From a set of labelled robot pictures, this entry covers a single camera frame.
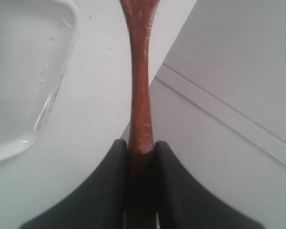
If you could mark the white cabinet doors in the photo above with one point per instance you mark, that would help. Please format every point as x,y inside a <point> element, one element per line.
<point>219,100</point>

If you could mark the white rectangular plastic tray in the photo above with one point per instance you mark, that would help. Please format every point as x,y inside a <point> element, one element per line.
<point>36,37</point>

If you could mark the brown wooden spoon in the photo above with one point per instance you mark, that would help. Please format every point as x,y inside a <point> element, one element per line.
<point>139,15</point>

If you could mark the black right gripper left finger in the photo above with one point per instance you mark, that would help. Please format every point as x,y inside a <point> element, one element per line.
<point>98,203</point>

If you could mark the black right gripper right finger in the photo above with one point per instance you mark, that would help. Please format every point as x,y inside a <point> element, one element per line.
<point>186,204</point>

